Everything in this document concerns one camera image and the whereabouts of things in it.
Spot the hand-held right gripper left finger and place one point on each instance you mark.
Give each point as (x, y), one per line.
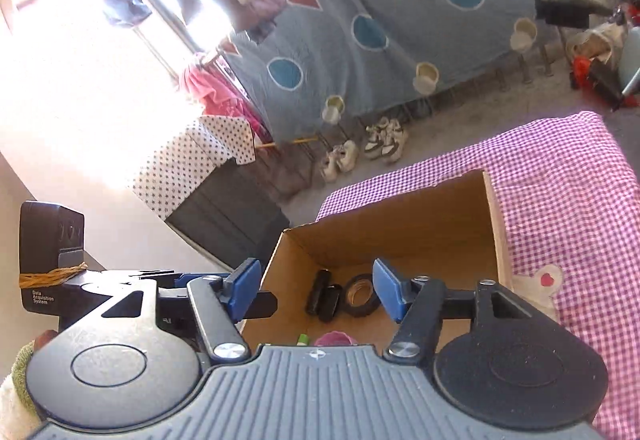
(245, 287)

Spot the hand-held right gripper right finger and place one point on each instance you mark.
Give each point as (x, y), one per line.
(390, 287)

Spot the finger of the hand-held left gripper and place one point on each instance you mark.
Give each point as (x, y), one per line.
(172, 284)
(267, 305)

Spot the black tape roll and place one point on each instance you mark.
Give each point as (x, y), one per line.
(352, 305)

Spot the green lip balm tube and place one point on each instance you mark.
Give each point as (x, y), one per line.
(302, 340)

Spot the black cylinder with gold end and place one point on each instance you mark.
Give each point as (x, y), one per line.
(330, 302)

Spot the cardboard box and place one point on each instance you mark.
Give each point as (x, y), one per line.
(430, 230)

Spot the pink scalloped dish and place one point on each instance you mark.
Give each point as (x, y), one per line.
(335, 339)

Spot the grey cabinet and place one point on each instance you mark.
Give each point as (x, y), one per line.
(230, 215)

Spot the white star print cloth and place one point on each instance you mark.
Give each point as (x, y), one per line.
(195, 160)

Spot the yellow wooden pole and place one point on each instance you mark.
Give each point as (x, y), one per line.
(285, 142)

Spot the pink checkered tablecloth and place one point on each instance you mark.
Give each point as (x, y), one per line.
(565, 200)

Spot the pink hanging garment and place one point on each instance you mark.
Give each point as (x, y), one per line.
(215, 85)

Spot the blue hanging bag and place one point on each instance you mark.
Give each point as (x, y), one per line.
(125, 9)

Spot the blue blanket with shapes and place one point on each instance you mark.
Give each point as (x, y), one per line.
(400, 30)

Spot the folded wheelchair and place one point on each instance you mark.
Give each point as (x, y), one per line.
(600, 65)

